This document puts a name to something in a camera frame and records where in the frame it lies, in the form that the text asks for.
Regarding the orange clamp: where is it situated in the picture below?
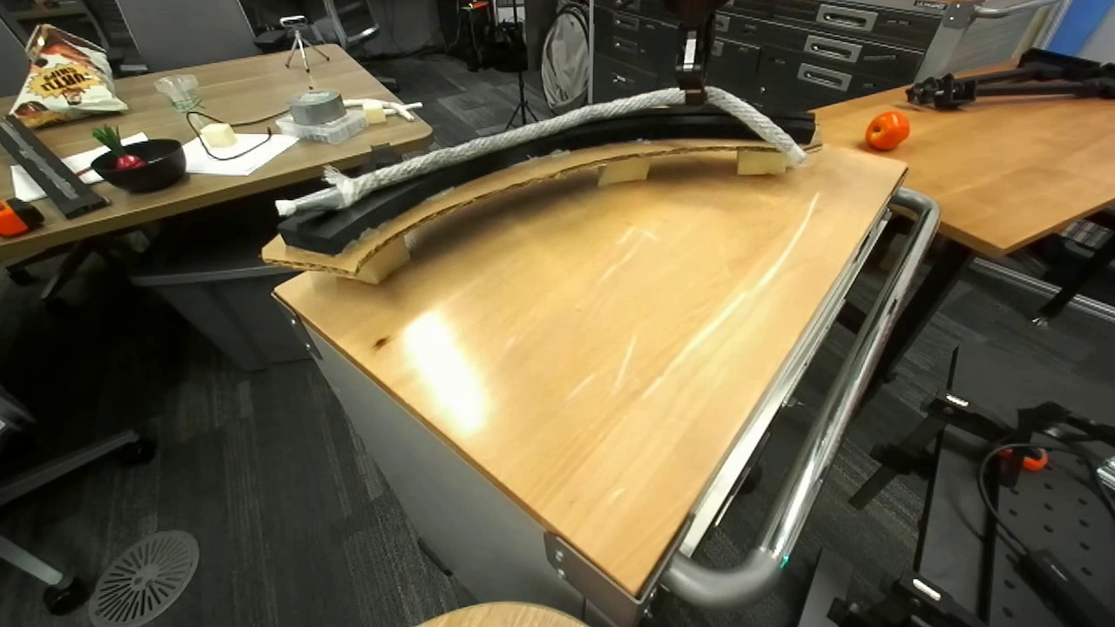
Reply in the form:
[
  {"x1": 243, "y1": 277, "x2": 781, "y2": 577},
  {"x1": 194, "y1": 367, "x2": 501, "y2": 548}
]
[{"x1": 998, "y1": 447, "x2": 1056, "y2": 479}]

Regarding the black optical breadboard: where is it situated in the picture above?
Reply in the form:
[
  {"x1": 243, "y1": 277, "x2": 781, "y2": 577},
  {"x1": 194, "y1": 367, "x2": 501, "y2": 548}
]
[{"x1": 797, "y1": 344, "x2": 1115, "y2": 627}]

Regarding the grey cart with wooden top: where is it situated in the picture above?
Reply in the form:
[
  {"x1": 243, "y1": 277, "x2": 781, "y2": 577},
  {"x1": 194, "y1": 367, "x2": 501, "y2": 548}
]
[{"x1": 271, "y1": 135, "x2": 944, "y2": 627}]

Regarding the chips bag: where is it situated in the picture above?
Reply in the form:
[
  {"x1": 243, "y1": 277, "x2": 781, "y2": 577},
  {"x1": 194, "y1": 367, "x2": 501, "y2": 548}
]
[{"x1": 7, "y1": 26, "x2": 132, "y2": 125}]

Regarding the round wooden stool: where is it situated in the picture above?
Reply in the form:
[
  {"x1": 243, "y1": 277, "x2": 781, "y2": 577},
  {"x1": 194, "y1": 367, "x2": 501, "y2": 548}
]
[{"x1": 414, "y1": 598, "x2": 591, "y2": 627}]

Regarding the dark drawer cabinet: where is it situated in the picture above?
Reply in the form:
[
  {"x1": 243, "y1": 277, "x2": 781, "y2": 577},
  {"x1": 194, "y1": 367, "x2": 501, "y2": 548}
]
[{"x1": 591, "y1": 0, "x2": 970, "y2": 118}]

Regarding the white braided rope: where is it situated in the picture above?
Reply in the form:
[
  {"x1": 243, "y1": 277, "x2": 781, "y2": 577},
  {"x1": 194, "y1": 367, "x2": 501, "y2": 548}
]
[{"x1": 271, "y1": 82, "x2": 811, "y2": 224}]

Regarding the long black bar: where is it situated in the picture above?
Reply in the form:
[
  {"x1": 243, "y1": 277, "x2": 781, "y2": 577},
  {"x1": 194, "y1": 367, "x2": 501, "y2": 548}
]
[{"x1": 0, "y1": 115, "x2": 113, "y2": 224}]

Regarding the office chair base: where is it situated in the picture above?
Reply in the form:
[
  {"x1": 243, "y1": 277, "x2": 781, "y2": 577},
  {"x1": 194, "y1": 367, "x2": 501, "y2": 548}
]
[{"x1": 0, "y1": 386, "x2": 162, "y2": 620}]

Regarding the wooden desk with orange fruit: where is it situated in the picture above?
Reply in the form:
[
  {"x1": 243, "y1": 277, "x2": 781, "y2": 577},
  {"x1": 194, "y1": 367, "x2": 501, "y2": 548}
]
[{"x1": 810, "y1": 61, "x2": 1115, "y2": 262}]

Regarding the orange toy fruit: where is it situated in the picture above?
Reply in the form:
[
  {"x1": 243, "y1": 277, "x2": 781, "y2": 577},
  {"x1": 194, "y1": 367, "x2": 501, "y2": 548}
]
[{"x1": 860, "y1": 108, "x2": 913, "y2": 156}]

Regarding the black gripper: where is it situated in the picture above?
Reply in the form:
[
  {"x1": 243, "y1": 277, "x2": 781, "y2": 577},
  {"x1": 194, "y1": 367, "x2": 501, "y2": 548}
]
[{"x1": 668, "y1": 0, "x2": 725, "y2": 108}]

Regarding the small orange object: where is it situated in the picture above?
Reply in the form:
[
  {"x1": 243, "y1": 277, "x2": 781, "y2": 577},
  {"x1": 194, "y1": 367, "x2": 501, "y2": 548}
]
[{"x1": 0, "y1": 200, "x2": 49, "y2": 245}]

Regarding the wooden desk with clutter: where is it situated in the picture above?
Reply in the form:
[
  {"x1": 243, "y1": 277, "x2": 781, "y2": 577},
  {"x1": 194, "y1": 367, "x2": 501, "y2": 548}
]
[{"x1": 0, "y1": 42, "x2": 437, "y2": 272}]

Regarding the black folded tripod tool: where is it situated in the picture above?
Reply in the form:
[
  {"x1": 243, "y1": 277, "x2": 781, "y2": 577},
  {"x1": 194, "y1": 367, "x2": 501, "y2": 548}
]
[{"x1": 902, "y1": 46, "x2": 1115, "y2": 115}]

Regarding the black bowl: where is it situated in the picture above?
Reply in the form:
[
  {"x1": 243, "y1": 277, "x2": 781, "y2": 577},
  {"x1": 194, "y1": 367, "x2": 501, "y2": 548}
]
[{"x1": 89, "y1": 135, "x2": 190, "y2": 197}]

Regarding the white paper sheet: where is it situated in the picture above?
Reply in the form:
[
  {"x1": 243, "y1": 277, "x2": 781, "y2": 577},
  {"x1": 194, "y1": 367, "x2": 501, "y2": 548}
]
[{"x1": 178, "y1": 130, "x2": 307, "y2": 182}]

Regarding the round perforated floor vent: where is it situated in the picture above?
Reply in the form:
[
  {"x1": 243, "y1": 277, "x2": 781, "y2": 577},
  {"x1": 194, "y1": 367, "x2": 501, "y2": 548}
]
[{"x1": 89, "y1": 531, "x2": 204, "y2": 627}]

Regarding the grey tape roll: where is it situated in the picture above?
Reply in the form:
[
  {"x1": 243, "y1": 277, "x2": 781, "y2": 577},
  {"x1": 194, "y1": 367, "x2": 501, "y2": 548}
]
[{"x1": 289, "y1": 89, "x2": 350, "y2": 132}]

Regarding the small tabletop tripod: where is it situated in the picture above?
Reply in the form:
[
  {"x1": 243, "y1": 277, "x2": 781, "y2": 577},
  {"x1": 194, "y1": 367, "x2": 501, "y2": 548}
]
[{"x1": 275, "y1": 12, "x2": 330, "y2": 78}]

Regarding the steel tube cart handle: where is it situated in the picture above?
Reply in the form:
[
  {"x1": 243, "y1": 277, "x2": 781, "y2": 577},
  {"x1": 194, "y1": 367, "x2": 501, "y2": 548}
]
[{"x1": 660, "y1": 188, "x2": 940, "y2": 615}]

